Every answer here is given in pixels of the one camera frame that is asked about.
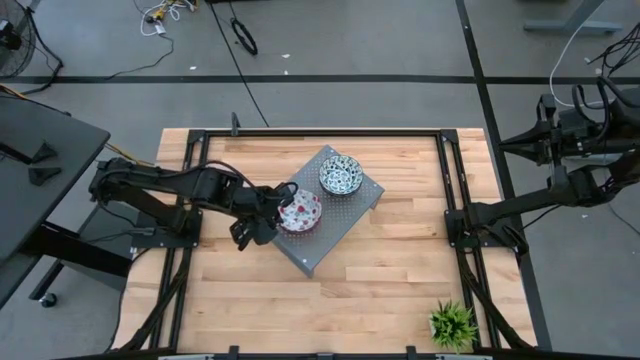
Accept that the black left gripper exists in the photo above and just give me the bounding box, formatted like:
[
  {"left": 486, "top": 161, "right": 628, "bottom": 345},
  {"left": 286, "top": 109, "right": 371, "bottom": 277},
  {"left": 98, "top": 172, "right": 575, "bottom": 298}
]
[{"left": 228, "top": 187, "right": 291, "bottom": 252}]

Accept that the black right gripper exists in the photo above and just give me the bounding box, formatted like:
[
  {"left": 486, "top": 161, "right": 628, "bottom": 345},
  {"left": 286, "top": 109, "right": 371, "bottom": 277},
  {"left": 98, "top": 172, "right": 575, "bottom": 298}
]
[{"left": 499, "top": 93, "right": 610, "bottom": 189}]

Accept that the red floral mini bowl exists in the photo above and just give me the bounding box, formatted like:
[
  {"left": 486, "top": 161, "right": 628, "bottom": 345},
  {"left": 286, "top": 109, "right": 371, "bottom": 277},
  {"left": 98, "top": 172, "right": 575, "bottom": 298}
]
[{"left": 276, "top": 188, "right": 324, "bottom": 235}]

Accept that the teal floral mini bowl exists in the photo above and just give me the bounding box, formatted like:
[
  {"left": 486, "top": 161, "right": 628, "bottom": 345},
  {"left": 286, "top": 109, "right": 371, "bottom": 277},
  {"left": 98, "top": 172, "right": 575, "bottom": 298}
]
[{"left": 318, "top": 153, "right": 365, "bottom": 197}]

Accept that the grey perforated metal shelf riser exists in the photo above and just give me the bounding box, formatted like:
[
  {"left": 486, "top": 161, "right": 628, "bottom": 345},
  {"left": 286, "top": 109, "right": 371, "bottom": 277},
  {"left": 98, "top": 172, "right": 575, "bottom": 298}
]
[{"left": 253, "top": 144, "right": 386, "bottom": 279}]

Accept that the grey desk foot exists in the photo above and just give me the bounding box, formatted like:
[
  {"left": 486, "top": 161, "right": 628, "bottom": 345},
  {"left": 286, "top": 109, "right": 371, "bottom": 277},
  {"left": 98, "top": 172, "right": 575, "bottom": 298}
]
[{"left": 522, "top": 0, "right": 624, "bottom": 36}]

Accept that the green potted plant white pot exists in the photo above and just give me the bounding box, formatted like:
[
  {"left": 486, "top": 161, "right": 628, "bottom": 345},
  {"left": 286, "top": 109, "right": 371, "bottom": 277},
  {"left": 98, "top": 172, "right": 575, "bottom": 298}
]
[{"left": 428, "top": 298, "right": 479, "bottom": 354}]

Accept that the black wedge stand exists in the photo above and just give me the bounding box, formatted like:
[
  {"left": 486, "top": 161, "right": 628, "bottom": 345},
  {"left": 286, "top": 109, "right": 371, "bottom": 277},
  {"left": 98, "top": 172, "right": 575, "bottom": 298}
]
[{"left": 30, "top": 140, "right": 59, "bottom": 164}]

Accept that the black desk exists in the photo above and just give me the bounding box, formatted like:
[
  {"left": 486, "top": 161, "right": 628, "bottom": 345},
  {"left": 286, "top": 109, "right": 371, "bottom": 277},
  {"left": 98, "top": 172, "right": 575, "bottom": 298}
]
[{"left": 0, "top": 94, "right": 141, "bottom": 309}]

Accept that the black floor fan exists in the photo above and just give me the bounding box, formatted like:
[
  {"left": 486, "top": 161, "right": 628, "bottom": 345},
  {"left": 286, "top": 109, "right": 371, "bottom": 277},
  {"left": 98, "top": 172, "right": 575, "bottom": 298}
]
[{"left": 0, "top": 0, "right": 38, "bottom": 81}]

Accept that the white floor cable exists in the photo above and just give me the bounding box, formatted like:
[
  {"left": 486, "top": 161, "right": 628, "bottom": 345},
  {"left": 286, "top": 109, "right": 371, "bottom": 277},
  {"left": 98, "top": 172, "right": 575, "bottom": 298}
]
[{"left": 548, "top": 19, "right": 609, "bottom": 109}]

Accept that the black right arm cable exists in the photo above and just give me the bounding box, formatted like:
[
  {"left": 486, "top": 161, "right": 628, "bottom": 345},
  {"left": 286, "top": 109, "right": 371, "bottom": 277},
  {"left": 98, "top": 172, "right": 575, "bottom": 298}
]
[{"left": 571, "top": 79, "right": 614, "bottom": 126}]

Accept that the black aluminium table frame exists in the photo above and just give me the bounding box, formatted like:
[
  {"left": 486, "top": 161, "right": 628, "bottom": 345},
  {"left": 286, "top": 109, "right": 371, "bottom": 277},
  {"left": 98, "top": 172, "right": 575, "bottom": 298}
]
[{"left": 110, "top": 126, "right": 540, "bottom": 360}]

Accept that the black cable bundle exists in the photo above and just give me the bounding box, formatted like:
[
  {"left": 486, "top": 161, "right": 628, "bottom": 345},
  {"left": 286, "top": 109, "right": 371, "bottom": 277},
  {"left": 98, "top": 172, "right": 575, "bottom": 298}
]
[{"left": 587, "top": 22, "right": 640, "bottom": 86}]

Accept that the long black floor cable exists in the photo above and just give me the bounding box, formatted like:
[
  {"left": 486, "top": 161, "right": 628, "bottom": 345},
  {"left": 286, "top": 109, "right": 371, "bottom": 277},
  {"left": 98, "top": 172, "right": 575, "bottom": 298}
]
[{"left": 207, "top": 0, "right": 271, "bottom": 129}]

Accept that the yellow floor cable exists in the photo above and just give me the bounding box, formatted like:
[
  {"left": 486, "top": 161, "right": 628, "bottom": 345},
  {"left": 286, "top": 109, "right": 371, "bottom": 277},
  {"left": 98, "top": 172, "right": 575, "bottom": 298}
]
[{"left": 103, "top": 142, "right": 155, "bottom": 169}]

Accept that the black coiled cable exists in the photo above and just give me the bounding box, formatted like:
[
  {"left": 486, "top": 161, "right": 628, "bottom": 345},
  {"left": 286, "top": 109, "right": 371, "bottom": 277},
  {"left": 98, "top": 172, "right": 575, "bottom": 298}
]
[{"left": 229, "top": 17, "right": 260, "bottom": 57}]

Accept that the white cable bundle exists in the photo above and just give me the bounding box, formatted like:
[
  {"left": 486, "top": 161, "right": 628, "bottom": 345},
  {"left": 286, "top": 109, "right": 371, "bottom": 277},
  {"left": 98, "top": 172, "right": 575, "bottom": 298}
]
[{"left": 132, "top": 0, "right": 199, "bottom": 39}]

